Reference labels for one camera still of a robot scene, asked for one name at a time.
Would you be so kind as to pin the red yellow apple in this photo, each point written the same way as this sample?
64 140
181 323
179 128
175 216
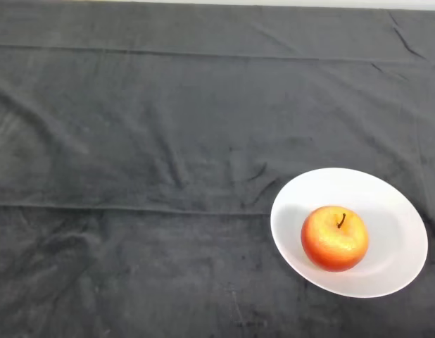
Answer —
335 239

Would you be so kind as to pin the white round plate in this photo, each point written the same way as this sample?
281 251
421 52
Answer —
390 218

